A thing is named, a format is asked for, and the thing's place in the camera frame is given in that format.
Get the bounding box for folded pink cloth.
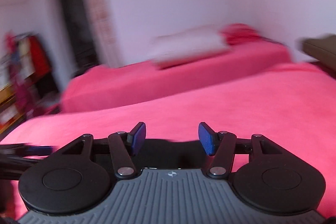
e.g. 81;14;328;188
220;23;262;46

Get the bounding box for cluttered clothes shelf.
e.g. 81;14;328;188
1;31;60;136

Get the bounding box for olive brown cushion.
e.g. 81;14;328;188
299;34;336;71

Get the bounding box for pink bed blanket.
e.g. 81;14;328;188
0;41;336;219

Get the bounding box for dark window with frame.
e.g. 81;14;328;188
49;0;122;73

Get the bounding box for white bolster pillow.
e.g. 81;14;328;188
148;26;231;69

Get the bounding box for black pants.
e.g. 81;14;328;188
125;139;213;170

